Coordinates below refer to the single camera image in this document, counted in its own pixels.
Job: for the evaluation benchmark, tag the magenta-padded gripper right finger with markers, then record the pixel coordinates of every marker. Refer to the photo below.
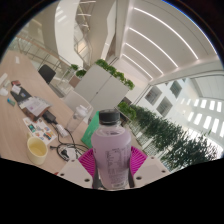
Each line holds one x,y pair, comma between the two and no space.
150,171

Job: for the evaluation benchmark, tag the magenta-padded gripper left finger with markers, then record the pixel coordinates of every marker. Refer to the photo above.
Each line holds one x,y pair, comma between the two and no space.
75,173

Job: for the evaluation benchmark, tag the purple drink bottle black cap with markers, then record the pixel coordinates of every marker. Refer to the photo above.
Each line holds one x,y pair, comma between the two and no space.
111,150

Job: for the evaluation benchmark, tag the green hedge planter row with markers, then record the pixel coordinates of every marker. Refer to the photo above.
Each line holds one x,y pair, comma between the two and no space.
166,133

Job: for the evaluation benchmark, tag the pale yellow cup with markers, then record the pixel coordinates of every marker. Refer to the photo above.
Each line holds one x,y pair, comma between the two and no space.
37,150

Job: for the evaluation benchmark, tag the white power adapter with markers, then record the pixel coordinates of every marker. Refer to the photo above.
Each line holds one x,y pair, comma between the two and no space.
61,130

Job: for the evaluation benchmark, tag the clear plastic tumbler with lid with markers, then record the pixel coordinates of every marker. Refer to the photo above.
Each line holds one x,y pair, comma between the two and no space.
77,120

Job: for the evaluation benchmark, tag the colourful sticker sheet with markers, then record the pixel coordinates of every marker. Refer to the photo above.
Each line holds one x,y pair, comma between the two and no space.
40,130

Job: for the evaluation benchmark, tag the black power bank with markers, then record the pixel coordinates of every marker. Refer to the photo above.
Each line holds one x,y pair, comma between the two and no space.
49,116

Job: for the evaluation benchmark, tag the low shelf with plants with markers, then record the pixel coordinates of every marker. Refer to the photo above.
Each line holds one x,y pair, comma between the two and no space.
126,109

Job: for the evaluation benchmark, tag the white chair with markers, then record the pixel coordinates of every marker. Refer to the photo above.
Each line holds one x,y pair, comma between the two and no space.
75,100

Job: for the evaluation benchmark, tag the white cabinet topped with plants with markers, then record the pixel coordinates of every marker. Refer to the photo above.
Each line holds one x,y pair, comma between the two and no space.
103,86

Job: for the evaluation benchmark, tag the black tablet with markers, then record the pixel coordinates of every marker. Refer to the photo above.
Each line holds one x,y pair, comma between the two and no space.
18,96

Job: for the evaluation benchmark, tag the small teal item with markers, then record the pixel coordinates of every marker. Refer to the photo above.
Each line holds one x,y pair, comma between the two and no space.
11,101

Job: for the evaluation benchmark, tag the potted plants on wooden planter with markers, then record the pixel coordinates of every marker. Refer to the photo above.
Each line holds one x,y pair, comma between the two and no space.
79,73

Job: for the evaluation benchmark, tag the black office chair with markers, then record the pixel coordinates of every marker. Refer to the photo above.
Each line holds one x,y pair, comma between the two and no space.
46,73

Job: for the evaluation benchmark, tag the small white pouch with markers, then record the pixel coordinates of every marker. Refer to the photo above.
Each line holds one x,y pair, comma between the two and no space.
4,91

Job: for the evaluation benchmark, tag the white oblong device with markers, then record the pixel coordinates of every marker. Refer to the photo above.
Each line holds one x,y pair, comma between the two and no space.
2,79

